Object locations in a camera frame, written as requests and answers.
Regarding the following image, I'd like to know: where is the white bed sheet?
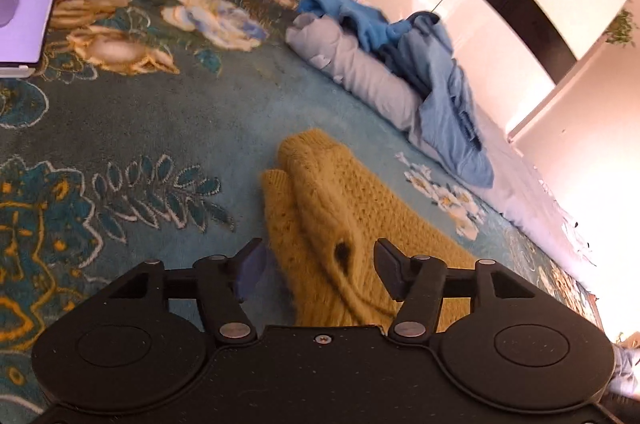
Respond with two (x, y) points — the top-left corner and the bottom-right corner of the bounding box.
(410, 104), (601, 295)

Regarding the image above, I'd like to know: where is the teal floral blanket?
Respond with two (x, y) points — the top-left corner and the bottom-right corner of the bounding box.
(0, 0), (601, 424)

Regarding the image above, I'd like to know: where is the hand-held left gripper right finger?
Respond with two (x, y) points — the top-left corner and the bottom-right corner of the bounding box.
(373, 238), (537, 345)

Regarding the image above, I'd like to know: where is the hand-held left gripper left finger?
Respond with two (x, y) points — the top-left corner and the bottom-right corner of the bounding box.
(102, 238), (266, 346)

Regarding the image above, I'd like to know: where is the light blue shirt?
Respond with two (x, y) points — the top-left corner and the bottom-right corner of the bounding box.
(376, 12), (496, 189)

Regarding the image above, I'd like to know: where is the grey folded garment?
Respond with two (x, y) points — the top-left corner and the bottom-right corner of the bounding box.
(285, 12), (426, 131)

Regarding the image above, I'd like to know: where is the green potted plant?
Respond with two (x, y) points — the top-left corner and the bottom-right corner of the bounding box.
(603, 10), (640, 48)

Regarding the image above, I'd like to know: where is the mustard yellow knitted sweater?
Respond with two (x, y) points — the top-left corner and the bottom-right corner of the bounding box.
(261, 129), (481, 333)

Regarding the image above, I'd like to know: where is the bright blue fleece garment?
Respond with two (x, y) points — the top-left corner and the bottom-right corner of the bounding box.
(297, 0), (404, 54)

